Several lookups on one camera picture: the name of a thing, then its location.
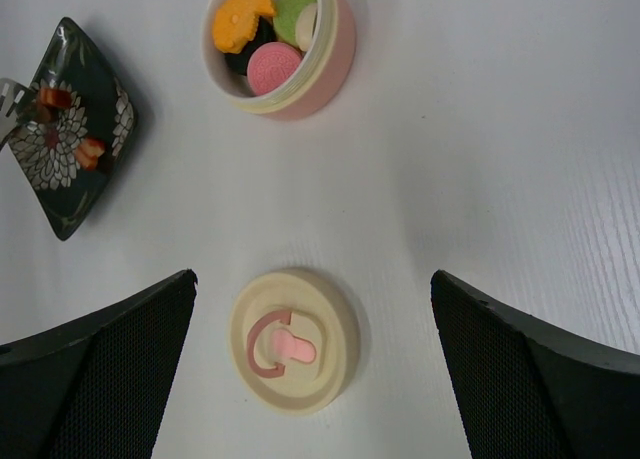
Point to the cream lid pink knob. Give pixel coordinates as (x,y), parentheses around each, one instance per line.
(294,340)

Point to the metal tongs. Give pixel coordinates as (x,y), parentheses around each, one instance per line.
(18,106)

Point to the black sandwich cookie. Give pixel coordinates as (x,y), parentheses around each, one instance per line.
(238,62)

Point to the black floral square plate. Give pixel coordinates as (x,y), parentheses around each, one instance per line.
(102,108)

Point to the pink sandwich cookie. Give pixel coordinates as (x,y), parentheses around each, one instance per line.
(271,65)

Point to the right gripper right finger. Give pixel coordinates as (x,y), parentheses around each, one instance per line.
(528,389)

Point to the cream pink round bowl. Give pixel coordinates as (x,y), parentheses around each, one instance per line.
(315,82)

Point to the orange fish-shaped food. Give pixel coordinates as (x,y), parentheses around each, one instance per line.
(236,22)

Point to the cream white round cookie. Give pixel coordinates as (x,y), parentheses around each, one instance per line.
(305,27)

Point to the red striped food piece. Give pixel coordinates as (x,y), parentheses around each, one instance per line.
(55,98)

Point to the red bacon piece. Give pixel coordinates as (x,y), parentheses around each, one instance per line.
(89,152)

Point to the brown round cookie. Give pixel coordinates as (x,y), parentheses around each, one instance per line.
(42,114)

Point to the green sandwich cookie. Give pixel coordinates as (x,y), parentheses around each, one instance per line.
(287,13)

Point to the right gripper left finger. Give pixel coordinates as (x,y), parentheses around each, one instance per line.
(97,386)

